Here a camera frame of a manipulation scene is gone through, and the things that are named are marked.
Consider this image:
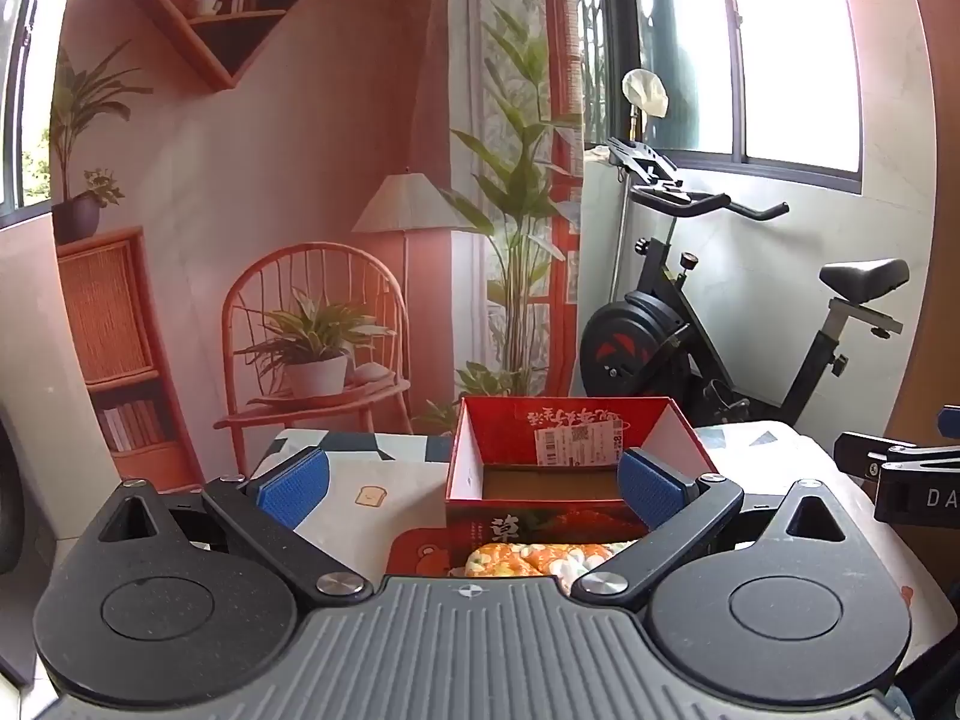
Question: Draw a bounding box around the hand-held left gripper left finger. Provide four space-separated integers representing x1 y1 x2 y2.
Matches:
97 446 374 608

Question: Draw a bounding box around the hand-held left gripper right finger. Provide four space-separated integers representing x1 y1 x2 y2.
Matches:
570 448 860 612

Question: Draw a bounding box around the red cardboard box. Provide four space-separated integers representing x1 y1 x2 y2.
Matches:
444 394 722 545

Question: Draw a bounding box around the orange and white plush cloth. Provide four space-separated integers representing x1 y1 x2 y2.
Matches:
450 540 646 580

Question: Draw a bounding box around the black exercise bike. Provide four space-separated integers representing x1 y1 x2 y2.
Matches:
579 136 910 440

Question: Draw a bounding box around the wooden panel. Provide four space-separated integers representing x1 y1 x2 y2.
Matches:
889 0 960 443

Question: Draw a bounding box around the dark-framed window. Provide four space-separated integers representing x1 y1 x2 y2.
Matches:
0 0 87 230
577 0 863 192

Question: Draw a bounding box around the wall poster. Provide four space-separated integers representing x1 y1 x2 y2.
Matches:
49 0 586 488

